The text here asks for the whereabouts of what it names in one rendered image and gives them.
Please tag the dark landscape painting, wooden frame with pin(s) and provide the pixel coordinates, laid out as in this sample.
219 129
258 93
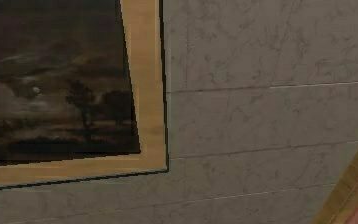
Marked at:
60 93

